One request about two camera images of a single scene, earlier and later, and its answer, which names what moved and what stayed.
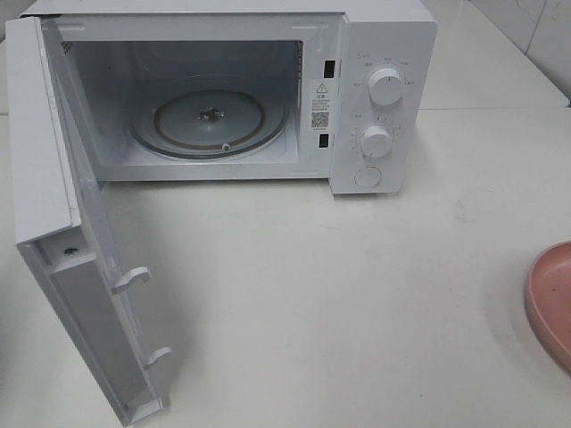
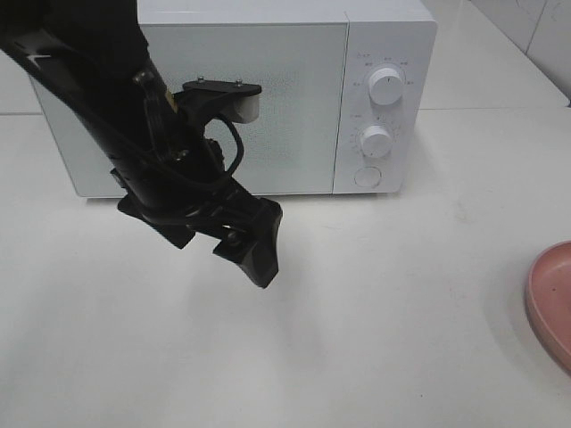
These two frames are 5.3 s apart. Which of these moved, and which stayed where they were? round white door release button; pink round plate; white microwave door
Moved: white microwave door
Stayed: round white door release button; pink round plate
